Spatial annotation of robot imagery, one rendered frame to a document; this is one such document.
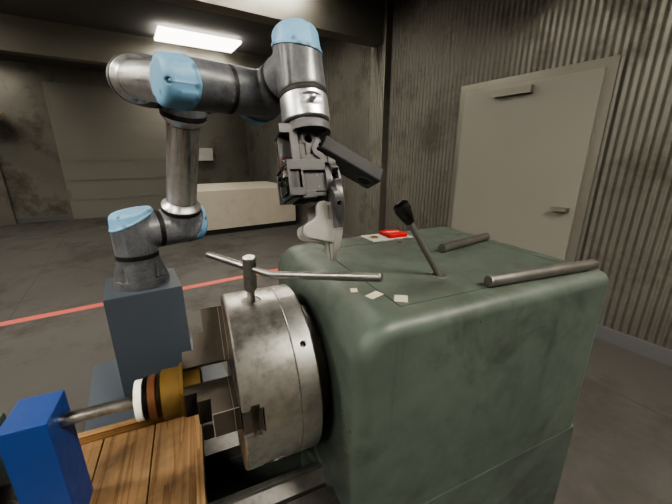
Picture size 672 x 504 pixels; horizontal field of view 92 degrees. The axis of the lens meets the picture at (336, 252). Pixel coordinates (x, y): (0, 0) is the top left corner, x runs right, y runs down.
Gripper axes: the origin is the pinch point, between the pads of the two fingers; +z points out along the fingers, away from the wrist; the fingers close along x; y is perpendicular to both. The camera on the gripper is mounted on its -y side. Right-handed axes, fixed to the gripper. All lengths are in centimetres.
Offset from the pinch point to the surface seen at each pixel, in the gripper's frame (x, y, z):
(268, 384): -2.8, 12.6, 18.5
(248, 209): -611, -80, -113
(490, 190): -192, -258, -44
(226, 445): -31, 19, 39
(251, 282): -8.9, 12.4, 3.2
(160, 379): -15.9, 28.4, 17.5
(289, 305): -8.9, 6.4, 8.2
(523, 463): -6, -41, 52
